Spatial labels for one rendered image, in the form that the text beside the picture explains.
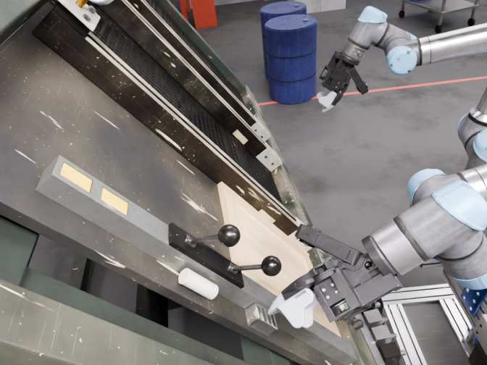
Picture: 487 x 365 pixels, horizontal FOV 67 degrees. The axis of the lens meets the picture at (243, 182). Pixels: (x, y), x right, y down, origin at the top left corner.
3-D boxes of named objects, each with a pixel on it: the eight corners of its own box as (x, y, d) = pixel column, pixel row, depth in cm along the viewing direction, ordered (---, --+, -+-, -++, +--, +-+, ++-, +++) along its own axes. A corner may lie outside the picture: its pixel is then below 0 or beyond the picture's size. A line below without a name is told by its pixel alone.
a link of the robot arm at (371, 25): (393, 19, 110) (367, 6, 109) (372, 53, 116) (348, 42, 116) (388, 14, 117) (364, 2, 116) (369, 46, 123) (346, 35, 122)
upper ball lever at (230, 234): (188, 256, 68) (242, 250, 60) (173, 247, 66) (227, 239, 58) (194, 237, 70) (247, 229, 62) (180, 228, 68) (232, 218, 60)
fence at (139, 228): (346, 366, 106) (358, 360, 105) (34, 190, 53) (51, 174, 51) (340, 350, 110) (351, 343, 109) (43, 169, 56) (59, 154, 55)
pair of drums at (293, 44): (319, 64, 492) (320, -3, 440) (315, 105, 408) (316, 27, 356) (267, 66, 507) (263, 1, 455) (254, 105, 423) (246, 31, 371)
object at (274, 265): (230, 282, 75) (283, 279, 67) (217, 274, 73) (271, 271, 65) (234, 264, 77) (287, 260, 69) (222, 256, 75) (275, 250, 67)
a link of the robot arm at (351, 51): (364, 44, 123) (372, 53, 117) (356, 57, 126) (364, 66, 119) (344, 36, 121) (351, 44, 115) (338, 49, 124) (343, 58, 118)
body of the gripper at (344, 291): (325, 325, 54) (398, 283, 50) (297, 272, 58) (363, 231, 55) (340, 324, 60) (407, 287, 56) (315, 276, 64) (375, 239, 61)
